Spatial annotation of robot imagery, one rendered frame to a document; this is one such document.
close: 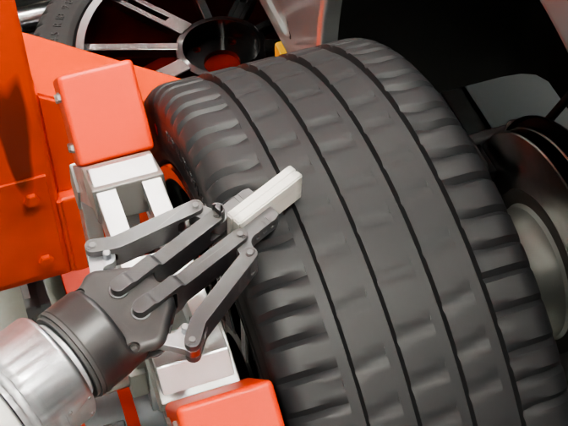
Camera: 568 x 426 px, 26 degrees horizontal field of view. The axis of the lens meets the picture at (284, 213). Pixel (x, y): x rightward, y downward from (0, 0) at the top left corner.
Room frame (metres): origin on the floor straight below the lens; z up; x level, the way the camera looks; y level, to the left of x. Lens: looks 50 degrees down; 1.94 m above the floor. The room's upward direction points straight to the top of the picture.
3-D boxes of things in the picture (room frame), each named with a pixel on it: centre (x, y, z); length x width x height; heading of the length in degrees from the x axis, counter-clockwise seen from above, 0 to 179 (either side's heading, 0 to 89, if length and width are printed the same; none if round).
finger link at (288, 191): (0.63, 0.01, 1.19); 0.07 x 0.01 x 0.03; 134
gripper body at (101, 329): (0.53, 0.13, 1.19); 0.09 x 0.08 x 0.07; 134
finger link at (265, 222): (0.60, 0.02, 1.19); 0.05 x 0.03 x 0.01; 134
